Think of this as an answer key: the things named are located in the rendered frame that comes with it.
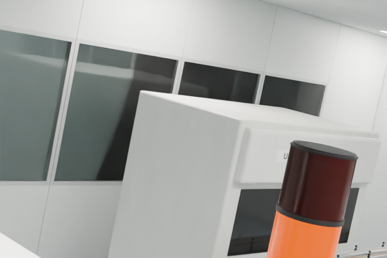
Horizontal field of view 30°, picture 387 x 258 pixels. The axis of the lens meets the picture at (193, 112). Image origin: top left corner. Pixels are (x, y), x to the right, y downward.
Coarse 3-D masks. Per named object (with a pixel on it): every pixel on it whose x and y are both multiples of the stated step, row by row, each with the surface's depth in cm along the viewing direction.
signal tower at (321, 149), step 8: (296, 144) 52; (304, 144) 52; (312, 144) 53; (320, 144) 55; (312, 152) 50; (320, 152) 50; (328, 152) 50; (336, 152) 51; (344, 152) 52; (280, 208) 52; (288, 216) 51; (296, 216) 51; (312, 224) 51; (320, 224) 51; (328, 224) 51; (336, 224) 51
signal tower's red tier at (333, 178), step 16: (288, 160) 53; (304, 160) 51; (320, 160) 50; (336, 160) 50; (352, 160) 51; (288, 176) 52; (304, 176) 51; (320, 176) 50; (336, 176) 51; (352, 176) 52; (288, 192) 52; (304, 192) 51; (320, 192) 50; (336, 192) 51; (288, 208) 52; (304, 208) 51; (320, 208) 51; (336, 208) 51
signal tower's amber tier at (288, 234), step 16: (288, 224) 51; (304, 224) 51; (272, 240) 53; (288, 240) 51; (304, 240) 51; (320, 240) 51; (336, 240) 52; (272, 256) 52; (288, 256) 51; (304, 256) 51; (320, 256) 51
